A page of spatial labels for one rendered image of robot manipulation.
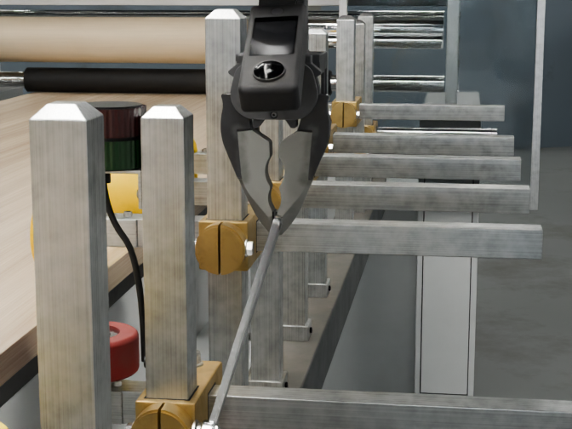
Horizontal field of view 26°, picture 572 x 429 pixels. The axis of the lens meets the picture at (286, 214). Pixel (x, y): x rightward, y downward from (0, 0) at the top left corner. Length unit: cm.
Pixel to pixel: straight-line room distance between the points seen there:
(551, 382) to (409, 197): 243
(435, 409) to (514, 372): 294
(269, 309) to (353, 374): 206
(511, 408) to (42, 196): 47
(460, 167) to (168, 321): 82
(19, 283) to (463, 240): 45
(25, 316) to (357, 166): 72
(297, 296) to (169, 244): 79
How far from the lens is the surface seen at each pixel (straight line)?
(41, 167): 74
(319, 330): 182
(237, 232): 120
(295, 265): 175
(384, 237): 126
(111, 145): 97
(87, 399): 76
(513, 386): 384
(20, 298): 123
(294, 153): 102
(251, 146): 103
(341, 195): 151
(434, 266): 333
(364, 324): 351
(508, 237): 125
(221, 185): 122
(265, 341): 152
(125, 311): 164
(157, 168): 98
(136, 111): 98
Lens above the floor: 120
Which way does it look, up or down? 11 degrees down
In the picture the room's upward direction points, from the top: straight up
